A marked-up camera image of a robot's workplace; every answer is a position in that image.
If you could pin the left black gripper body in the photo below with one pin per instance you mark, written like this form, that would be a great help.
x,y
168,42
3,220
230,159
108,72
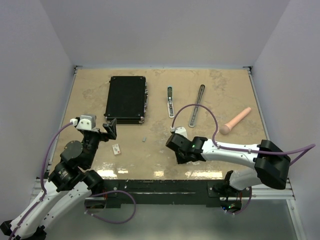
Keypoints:
x,y
92,140

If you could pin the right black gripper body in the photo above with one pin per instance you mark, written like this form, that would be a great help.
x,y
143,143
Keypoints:
x,y
181,158

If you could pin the small staple box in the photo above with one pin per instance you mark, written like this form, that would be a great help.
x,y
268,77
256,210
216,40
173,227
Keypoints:
x,y
116,149

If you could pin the silver black stapler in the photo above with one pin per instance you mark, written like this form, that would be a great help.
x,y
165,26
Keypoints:
x,y
193,117

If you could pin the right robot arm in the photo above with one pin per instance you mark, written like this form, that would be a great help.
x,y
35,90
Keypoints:
x,y
266,163

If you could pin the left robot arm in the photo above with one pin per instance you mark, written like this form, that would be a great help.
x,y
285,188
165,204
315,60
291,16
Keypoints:
x,y
71,181

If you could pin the black briefcase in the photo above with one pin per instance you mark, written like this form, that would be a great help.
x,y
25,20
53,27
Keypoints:
x,y
127,100

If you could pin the pink silicone cone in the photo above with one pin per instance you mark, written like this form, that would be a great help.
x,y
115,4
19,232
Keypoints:
x,y
226,128

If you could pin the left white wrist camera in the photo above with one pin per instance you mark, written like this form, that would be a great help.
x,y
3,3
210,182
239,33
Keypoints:
x,y
86,122

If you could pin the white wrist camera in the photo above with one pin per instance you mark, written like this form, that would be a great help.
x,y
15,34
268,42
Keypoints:
x,y
86,122
179,130

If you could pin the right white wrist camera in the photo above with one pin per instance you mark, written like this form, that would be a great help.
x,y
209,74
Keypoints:
x,y
179,130

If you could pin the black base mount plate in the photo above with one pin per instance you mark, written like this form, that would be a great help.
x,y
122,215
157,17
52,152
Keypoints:
x,y
209,193

